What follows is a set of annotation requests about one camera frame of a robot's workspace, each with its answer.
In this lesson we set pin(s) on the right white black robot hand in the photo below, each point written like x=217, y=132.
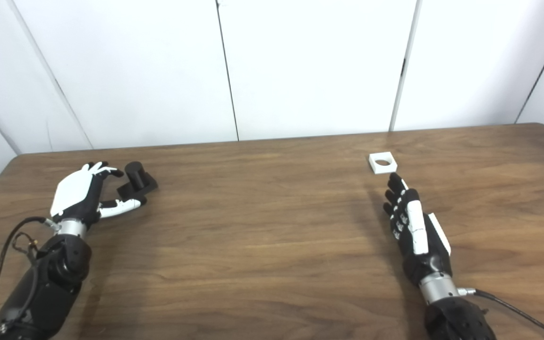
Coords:
x=428, y=262

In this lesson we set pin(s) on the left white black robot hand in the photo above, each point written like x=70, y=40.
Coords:
x=76, y=189

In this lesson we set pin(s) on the black peg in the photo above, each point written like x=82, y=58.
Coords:
x=135, y=182

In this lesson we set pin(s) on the white square piece with hole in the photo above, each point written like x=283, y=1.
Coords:
x=375, y=167

